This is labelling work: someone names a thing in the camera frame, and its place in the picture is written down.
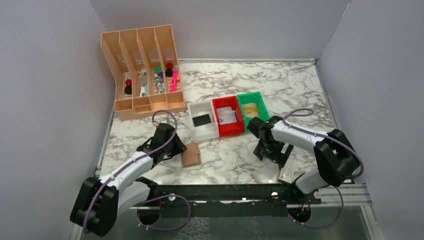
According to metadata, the red black stamp right slot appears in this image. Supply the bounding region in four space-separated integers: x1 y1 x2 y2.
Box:
165 62 174 78

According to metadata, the brown leather card holder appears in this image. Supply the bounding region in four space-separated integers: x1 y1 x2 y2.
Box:
181 142 201 167

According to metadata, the peach plastic desk organizer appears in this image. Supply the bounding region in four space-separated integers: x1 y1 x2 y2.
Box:
100 24 187 121

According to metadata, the black mounting rail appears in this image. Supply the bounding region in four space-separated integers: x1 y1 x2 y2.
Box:
136 183 321 220

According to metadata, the pink highlighter marker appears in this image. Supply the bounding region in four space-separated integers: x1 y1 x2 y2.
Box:
170 69 179 92

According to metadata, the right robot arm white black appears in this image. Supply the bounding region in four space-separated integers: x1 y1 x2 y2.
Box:
247 116 363 204

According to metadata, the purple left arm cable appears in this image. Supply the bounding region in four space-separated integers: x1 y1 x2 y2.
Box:
82 109 179 235

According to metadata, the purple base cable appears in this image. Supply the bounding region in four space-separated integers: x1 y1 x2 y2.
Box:
286 187 345 230
136 194 192 232

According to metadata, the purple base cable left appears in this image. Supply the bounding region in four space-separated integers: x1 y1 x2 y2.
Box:
136 194 192 232

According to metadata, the red plastic bin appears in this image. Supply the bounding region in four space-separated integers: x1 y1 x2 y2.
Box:
212 95 245 137

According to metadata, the red black stamp left slot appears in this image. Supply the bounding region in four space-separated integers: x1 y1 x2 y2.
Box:
124 79 132 95

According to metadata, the white label with red mark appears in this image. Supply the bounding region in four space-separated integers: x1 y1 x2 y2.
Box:
278 158 297 185

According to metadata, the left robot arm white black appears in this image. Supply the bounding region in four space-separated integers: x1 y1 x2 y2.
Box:
69 123 186 237

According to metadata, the white plastic bin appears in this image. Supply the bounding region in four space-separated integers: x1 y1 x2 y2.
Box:
187 100 219 142

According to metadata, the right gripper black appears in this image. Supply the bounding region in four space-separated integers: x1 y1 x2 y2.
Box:
254 138 295 169

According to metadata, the black card in white bin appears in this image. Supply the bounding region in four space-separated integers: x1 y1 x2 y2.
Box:
192 114 212 127

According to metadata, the green plastic bin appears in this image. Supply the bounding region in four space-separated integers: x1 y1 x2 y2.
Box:
236 91 270 133

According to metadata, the red black stamp slot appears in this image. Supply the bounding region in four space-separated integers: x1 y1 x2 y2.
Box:
165 62 174 78
124 79 132 95

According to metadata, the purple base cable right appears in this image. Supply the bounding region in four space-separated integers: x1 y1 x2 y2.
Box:
286 187 345 230

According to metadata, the white card in red bin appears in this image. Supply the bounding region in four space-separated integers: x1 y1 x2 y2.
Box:
216 106 237 125

